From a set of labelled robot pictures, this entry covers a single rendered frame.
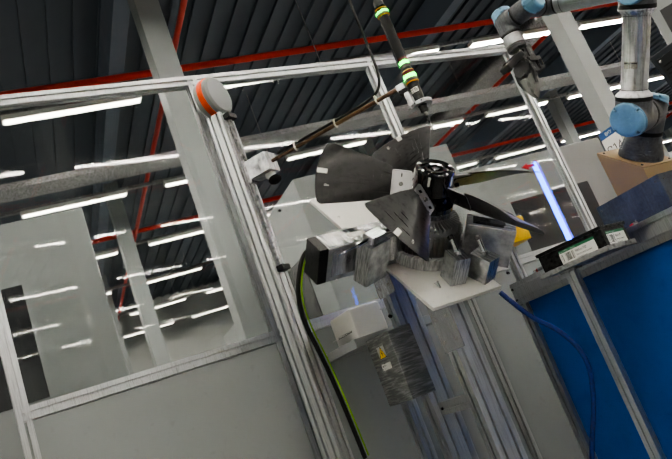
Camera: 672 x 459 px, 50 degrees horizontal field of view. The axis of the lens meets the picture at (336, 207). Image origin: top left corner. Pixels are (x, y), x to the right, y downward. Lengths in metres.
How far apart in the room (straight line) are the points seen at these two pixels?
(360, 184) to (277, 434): 0.91
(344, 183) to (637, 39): 1.04
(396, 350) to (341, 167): 0.59
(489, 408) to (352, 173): 0.79
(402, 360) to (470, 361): 0.22
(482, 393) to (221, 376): 0.87
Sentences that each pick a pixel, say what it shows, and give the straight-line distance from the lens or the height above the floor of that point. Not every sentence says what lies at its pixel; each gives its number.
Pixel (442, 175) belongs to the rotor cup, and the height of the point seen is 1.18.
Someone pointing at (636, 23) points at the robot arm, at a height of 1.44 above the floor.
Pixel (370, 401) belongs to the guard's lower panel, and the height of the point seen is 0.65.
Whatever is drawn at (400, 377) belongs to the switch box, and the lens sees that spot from 2.26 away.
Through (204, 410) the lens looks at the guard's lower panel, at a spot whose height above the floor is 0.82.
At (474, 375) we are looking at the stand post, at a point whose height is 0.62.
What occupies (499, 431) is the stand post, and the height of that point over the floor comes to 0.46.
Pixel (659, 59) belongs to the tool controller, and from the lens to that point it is 2.09.
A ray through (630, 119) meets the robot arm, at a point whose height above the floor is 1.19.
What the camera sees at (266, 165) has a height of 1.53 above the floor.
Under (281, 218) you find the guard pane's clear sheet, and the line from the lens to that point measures 2.75.
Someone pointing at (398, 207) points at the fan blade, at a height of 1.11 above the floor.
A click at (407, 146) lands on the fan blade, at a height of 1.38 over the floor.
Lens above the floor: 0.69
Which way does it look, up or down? 14 degrees up
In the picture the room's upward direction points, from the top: 21 degrees counter-clockwise
